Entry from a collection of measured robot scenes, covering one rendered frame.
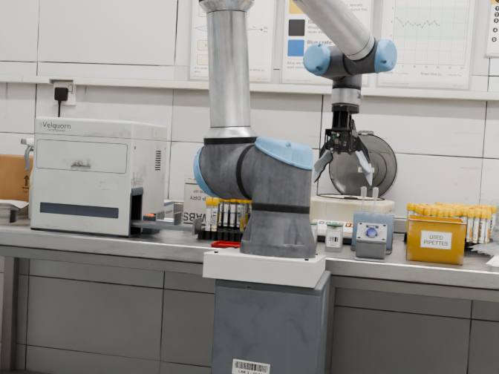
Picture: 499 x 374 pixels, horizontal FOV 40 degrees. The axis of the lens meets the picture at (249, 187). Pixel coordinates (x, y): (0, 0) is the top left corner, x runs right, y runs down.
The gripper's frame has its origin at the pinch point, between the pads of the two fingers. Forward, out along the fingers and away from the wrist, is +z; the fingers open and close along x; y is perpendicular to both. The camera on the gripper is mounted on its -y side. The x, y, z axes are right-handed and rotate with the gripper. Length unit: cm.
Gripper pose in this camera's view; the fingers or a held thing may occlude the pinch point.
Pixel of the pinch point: (342, 185)
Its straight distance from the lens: 178.8
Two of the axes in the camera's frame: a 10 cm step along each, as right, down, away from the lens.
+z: -0.7, 10.0, -0.3
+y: -3.9, -0.5, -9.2
